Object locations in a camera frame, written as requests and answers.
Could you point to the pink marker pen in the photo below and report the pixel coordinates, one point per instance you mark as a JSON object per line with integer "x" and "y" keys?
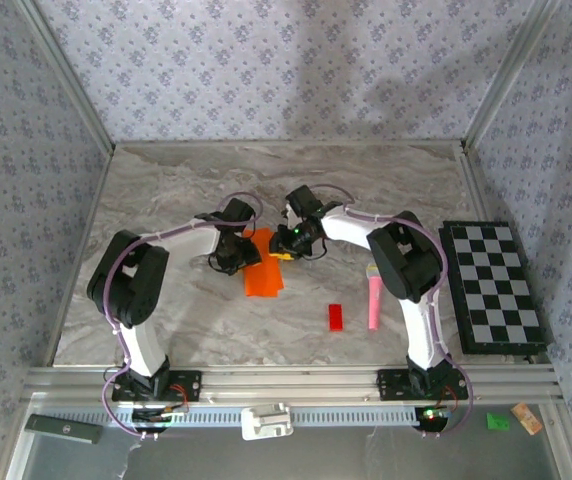
{"x": 376, "y": 300}

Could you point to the small brown paper slip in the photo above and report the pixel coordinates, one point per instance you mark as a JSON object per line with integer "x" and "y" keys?
{"x": 527, "y": 419}

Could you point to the black and white checkerboard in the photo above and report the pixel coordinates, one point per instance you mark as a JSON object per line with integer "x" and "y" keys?
{"x": 496, "y": 290}

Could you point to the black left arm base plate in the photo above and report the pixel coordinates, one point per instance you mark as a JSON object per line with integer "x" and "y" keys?
{"x": 191, "y": 386}

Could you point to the red rectangular block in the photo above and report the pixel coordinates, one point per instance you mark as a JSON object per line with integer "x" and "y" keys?
{"x": 336, "y": 317}

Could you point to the aluminium mounting rail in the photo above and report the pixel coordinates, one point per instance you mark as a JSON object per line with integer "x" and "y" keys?
{"x": 291, "y": 384}

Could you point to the black flat bar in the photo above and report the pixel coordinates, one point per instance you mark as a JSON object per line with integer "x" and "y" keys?
{"x": 63, "y": 429}

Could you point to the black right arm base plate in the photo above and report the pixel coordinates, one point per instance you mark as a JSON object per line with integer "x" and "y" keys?
{"x": 391, "y": 385}

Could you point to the aluminium frame post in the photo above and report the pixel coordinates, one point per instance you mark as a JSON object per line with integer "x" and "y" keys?
{"x": 70, "y": 80}
{"x": 508, "y": 75}

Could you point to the green paper note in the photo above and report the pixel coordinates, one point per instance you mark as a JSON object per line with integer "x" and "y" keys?
{"x": 497, "y": 422}

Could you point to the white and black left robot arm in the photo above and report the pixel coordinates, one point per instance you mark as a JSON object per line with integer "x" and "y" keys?
{"x": 143, "y": 345}

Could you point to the white plastic bracket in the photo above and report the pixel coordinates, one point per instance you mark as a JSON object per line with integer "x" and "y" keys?
{"x": 266, "y": 421}

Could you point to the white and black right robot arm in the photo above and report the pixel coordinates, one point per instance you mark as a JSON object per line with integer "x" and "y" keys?
{"x": 421, "y": 325}

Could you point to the aluminium table edge rail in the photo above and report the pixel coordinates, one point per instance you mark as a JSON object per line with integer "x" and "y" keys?
{"x": 80, "y": 250}
{"x": 478, "y": 190}

